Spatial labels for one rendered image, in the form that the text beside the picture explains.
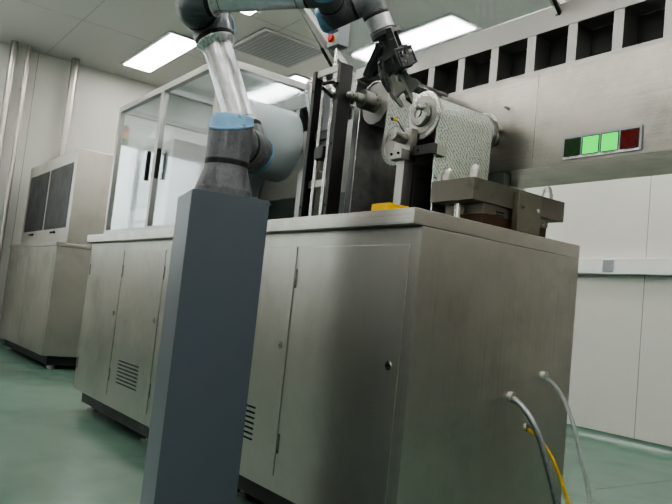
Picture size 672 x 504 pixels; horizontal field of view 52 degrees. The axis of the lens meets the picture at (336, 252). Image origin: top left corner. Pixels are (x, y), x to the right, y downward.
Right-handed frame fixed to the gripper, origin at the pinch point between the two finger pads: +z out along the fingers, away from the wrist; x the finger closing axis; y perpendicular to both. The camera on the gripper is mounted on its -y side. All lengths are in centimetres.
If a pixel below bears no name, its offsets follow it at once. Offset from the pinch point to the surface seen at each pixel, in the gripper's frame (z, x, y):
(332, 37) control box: -35, 32, -53
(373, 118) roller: -0.8, 14.8, -29.9
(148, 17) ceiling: -160, 138, -361
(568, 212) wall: 95, 261, -145
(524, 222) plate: 43.7, 9.4, 17.6
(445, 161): 20.3, 8.7, -1.2
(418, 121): 6.4, 8.2, -5.1
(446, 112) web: 7.0, 14.4, 0.8
